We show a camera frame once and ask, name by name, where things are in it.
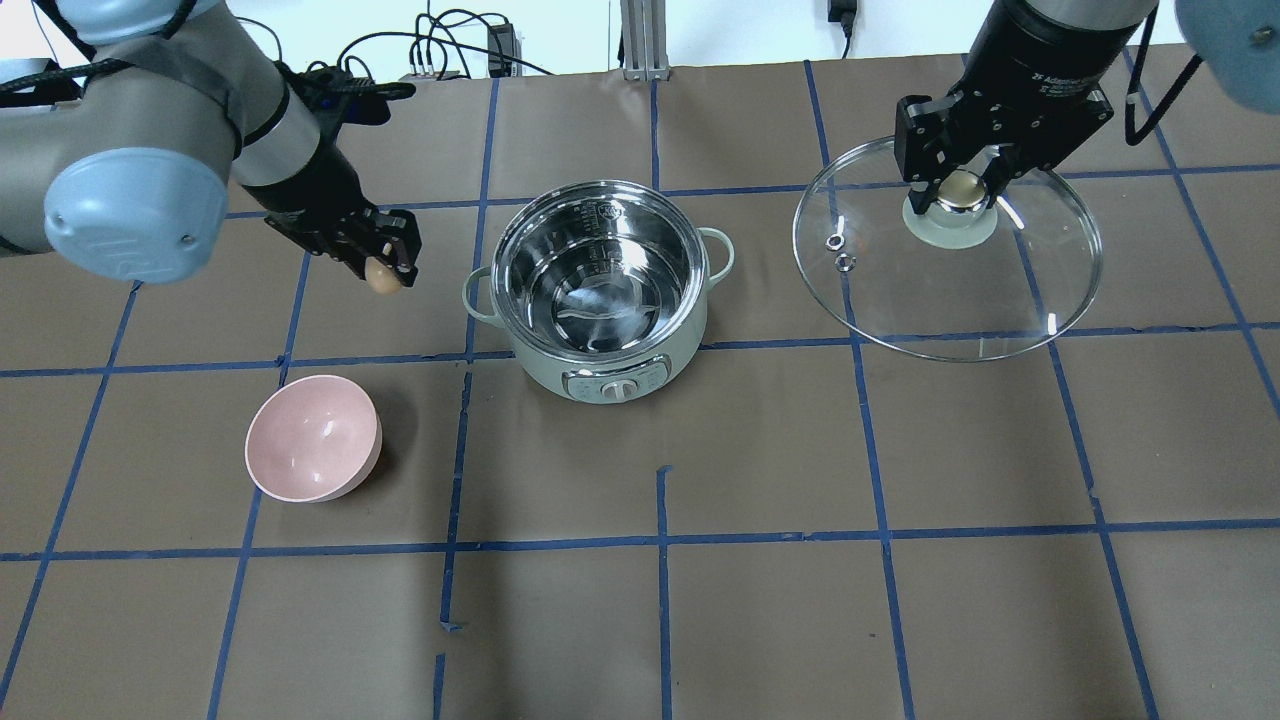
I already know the glass pot lid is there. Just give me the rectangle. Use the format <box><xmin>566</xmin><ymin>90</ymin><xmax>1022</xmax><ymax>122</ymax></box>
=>
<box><xmin>792</xmin><ymin>137</ymin><xmax>1103</xmax><ymax>363</ymax></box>

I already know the pink bowl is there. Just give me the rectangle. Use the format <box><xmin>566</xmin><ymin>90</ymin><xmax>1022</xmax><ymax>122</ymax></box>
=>
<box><xmin>244</xmin><ymin>375</ymin><xmax>383</xmax><ymax>503</ymax></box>

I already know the black power plug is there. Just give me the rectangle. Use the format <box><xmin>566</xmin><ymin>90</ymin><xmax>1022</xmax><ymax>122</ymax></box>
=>
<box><xmin>827</xmin><ymin>0</ymin><xmax>860</xmax><ymax>59</ymax></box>

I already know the black cables bundle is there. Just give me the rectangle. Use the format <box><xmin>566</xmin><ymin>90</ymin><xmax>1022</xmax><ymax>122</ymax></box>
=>
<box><xmin>236</xmin><ymin>8</ymin><xmax>556</xmax><ymax>83</ymax></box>

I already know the brown egg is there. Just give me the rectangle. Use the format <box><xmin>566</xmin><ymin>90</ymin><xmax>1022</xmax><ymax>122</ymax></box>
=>
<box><xmin>364</xmin><ymin>258</ymin><xmax>403</xmax><ymax>295</ymax></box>

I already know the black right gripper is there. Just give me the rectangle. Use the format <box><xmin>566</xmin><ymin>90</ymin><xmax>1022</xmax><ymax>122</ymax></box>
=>
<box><xmin>893</xmin><ymin>1</ymin><xmax>1157</xmax><ymax>217</ymax></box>

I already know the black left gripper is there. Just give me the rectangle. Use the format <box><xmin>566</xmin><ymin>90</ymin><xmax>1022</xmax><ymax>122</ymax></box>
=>
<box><xmin>262</xmin><ymin>150</ymin><xmax>421</xmax><ymax>291</ymax></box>

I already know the pale green electric pot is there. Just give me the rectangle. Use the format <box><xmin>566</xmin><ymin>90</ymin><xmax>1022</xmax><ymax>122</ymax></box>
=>
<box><xmin>461</xmin><ymin>179</ymin><xmax>736</xmax><ymax>405</ymax></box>

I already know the aluminium frame post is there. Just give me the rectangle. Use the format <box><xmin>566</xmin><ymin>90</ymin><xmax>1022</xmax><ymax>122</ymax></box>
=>
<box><xmin>620</xmin><ymin>0</ymin><xmax>671</xmax><ymax>82</ymax></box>

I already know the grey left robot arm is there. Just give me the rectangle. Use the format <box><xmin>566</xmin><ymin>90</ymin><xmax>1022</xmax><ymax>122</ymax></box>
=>
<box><xmin>1</xmin><ymin>1</ymin><xmax>422</xmax><ymax>292</ymax></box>

